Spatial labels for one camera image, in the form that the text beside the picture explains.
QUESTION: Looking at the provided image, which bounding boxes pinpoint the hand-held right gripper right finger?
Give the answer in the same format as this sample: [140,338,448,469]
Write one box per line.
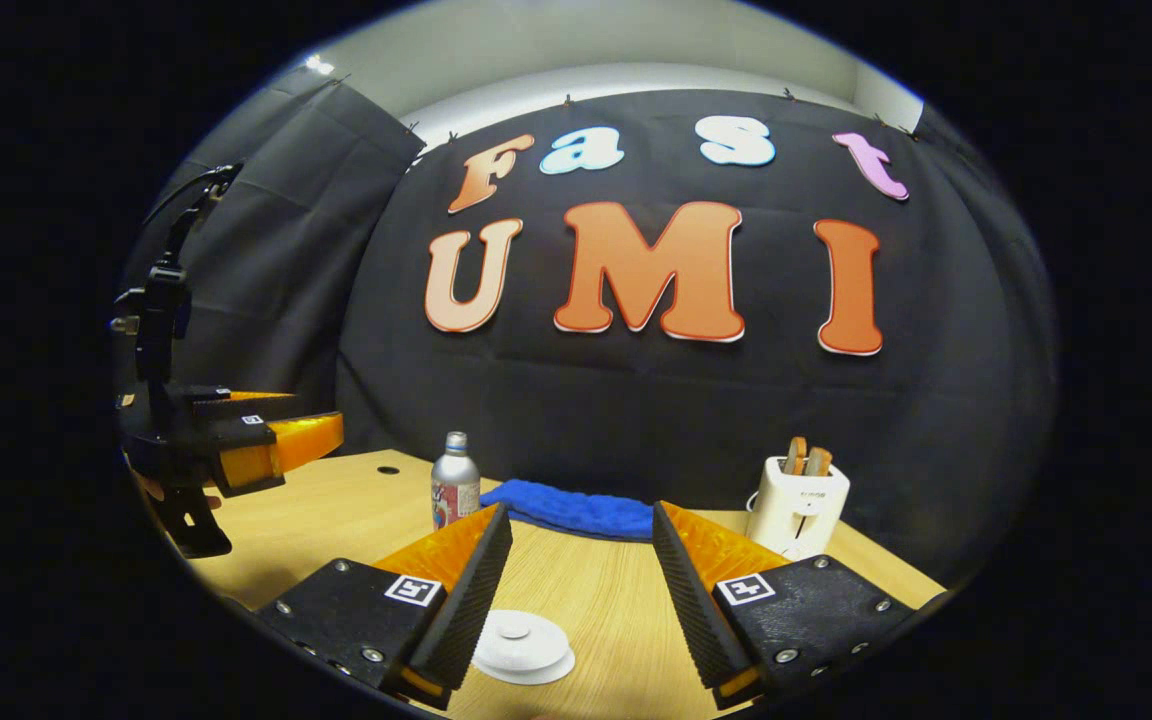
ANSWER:
[651,500,919,712]

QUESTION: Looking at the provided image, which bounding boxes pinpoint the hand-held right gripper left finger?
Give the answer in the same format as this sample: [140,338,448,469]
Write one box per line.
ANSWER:
[256,502,515,712]

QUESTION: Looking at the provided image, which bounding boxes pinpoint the silver water bottle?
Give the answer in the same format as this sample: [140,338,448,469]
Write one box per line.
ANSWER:
[431,431,483,532]

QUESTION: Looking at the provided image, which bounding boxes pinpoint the white toaster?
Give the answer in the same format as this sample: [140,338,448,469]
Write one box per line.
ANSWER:
[744,455,852,561]

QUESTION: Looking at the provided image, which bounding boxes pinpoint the blue towel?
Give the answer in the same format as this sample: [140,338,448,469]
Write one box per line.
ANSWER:
[479,478,657,543]

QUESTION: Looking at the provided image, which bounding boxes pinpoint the black backdrop cloth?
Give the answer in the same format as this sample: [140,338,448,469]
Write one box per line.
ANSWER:
[116,65,1057,586]

